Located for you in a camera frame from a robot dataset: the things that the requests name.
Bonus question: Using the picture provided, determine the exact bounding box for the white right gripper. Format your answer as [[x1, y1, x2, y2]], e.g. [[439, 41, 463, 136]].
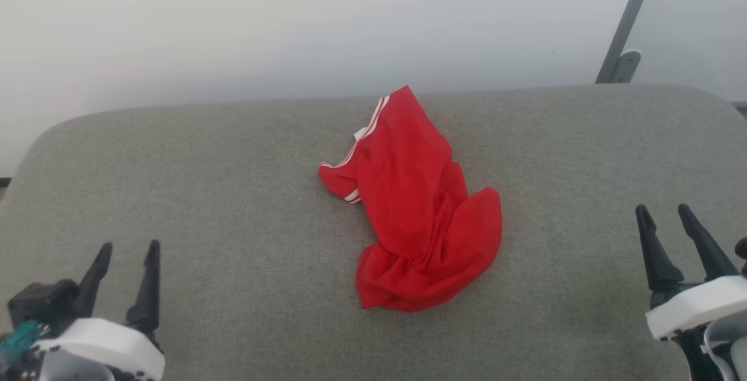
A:
[[636, 204, 747, 341]]

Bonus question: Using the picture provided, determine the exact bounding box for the grey fabric sofa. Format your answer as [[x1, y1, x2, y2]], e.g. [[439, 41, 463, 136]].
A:
[[0, 83, 747, 381]]

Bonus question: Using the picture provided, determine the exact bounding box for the grey metal stand leg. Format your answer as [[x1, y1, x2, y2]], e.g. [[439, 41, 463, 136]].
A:
[[595, 0, 664, 85]]

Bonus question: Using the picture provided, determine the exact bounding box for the red basketball jersey garment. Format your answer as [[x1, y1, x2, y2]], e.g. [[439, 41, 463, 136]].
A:
[[318, 85, 503, 313]]

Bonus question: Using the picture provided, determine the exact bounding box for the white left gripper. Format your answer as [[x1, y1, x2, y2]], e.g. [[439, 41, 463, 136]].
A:
[[35, 240, 166, 381]]

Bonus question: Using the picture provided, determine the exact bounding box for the teal connector plug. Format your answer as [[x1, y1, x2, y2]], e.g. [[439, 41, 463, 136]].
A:
[[0, 320, 43, 365]]

